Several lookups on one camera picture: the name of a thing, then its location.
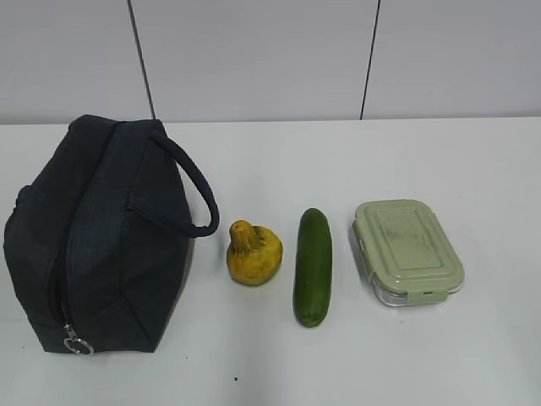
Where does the yellow squash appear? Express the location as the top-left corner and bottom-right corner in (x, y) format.
(227, 220), (283, 286)

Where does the green cucumber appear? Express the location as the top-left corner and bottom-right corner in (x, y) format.
(292, 208), (333, 328)

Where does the green lidded glass container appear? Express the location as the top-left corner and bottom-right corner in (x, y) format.
(352, 199), (465, 307)

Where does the dark blue fabric bag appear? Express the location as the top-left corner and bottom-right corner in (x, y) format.
(3, 115), (220, 355)

